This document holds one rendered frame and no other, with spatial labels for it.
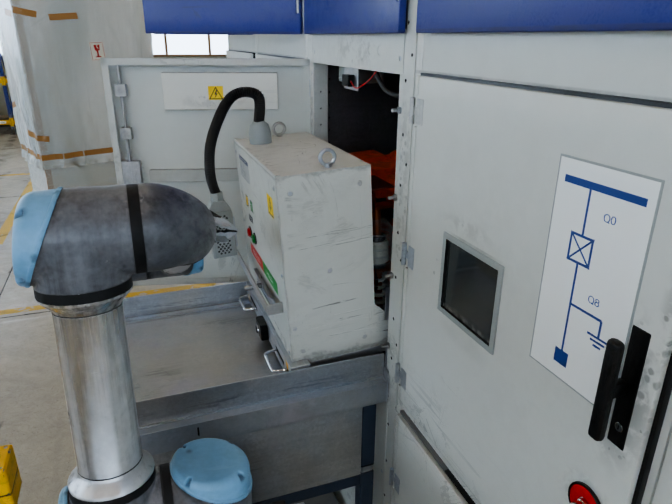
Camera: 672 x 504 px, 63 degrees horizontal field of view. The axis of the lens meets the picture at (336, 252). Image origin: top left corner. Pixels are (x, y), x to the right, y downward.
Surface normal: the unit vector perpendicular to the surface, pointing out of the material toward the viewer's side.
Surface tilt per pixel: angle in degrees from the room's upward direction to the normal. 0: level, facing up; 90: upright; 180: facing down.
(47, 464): 0
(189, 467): 8
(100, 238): 79
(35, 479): 0
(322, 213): 90
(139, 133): 90
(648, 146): 90
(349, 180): 90
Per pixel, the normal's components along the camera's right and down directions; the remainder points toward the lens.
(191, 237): 0.84, 0.26
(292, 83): 0.10, 0.36
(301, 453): 0.35, 0.34
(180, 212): 0.77, -0.31
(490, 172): -0.94, 0.12
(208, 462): 0.14, -0.94
